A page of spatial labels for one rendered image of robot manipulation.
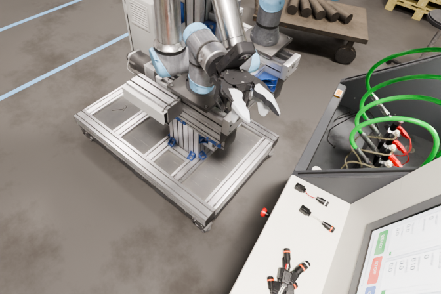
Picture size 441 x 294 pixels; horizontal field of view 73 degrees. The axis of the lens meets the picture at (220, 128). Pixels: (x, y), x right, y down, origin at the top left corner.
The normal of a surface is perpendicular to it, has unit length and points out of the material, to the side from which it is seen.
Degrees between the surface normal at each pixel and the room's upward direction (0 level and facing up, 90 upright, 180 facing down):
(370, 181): 90
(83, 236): 0
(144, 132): 0
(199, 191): 0
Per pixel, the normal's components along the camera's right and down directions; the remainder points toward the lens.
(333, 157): 0.07, -0.65
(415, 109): -0.51, 0.62
